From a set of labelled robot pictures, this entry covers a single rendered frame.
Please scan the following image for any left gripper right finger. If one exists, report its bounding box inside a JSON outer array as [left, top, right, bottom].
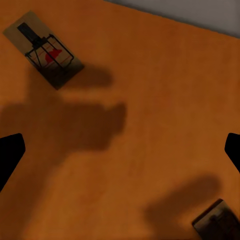
[[224, 132, 240, 172]]

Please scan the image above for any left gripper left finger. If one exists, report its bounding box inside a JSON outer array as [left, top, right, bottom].
[[0, 133, 26, 192]]

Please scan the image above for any mousetrap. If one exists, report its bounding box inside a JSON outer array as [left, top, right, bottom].
[[2, 10, 85, 91], [192, 199, 240, 240]]

